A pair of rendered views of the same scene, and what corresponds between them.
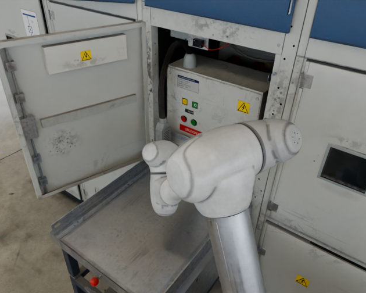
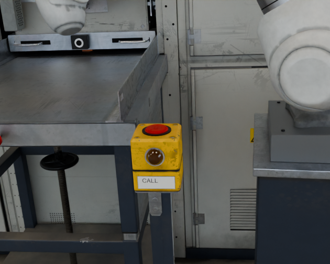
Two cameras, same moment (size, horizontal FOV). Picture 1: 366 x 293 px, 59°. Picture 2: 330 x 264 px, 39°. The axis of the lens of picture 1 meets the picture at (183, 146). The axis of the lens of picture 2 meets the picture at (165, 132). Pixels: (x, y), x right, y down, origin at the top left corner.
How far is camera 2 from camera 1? 92 cm
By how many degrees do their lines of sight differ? 28
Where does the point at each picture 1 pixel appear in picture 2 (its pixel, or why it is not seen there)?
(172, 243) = (90, 88)
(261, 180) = (169, 7)
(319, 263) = (271, 89)
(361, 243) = not seen: hidden behind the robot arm
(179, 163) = not seen: outside the picture
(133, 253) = (39, 104)
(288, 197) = (210, 10)
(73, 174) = not seen: outside the picture
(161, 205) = (64, 6)
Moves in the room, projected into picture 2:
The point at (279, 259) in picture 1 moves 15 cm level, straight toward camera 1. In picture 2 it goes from (223, 120) to (230, 135)
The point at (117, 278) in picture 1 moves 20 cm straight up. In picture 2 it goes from (33, 120) to (18, 30)
